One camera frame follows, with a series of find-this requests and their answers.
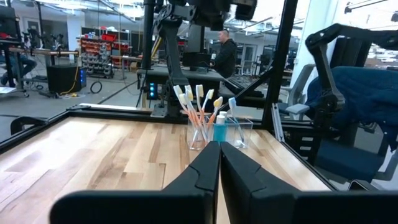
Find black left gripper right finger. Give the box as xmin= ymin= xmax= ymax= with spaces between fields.
xmin=220 ymin=141 xmax=398 ymax=224

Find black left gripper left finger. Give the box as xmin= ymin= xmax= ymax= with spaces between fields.
xmin=49 ymin=140 xmax=221 ymax=224

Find blue white toothbrush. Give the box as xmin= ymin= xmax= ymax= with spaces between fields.
xmin=228 ymin=96 xmax=246 ymax=147

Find black monitor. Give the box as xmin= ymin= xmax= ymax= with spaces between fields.
xmin=182 ymin=24 xmax=213 ymax=71

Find person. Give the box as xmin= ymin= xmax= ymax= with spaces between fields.
xmin=0 ymin=52 xmax=38 ymax=88
xmin=210 ymin=29 xmax=239 ymax=79

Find black drawer unit white labels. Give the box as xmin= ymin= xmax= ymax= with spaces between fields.
xmin=298 ymin=133 xmax=316 ymax=155

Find dark grey cabinet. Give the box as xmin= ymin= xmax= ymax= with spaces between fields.
xmin=136 ymin=67 xmax=269 ymax=108

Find grey office chair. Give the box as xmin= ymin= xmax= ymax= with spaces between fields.
xmin=278 ymin=63 xmax=398 ymax=188

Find black pole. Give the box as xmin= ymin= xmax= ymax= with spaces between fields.
xmin=262 ymin=0 xmax=299 ymax=142

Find black rig diagonal strut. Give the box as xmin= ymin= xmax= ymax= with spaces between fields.
xmin=217 ymin=67 xmax=275 ymax=110

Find clear acrylic organizer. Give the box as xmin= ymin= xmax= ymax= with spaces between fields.
xmin=185 ymin=114 xmax=254 ymax=152

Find red bin storage rack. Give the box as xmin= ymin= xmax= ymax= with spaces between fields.
xmin=79 ymin=32 xmax=132 ymax=79

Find dark blue jacket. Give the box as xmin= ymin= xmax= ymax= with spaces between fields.
xmin=306 ymin=65 xmax=398 ymax=151

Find black computer tower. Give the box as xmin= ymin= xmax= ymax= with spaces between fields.
xmin=46 ymin=63 xmax=88 ymax=95

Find wooden background table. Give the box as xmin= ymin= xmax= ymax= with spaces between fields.
xmin=7 ymin=46 xmax=80 ymax=58

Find silver metal bracket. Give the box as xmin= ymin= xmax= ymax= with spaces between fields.
xmin=150 ymin=104 xmax=170 ymax=119

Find black aluminium table frame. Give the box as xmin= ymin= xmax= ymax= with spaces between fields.
xmin=0 ymin=104 xmax=337 ymax=191

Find black coiled floor cable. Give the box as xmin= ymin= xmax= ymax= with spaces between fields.
xmin=90 ymin=80 xmax=104 ymax=95

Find yellow floor cable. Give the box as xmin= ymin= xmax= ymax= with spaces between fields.
xmin=60 ymin=65 xmax=81 ymax=96

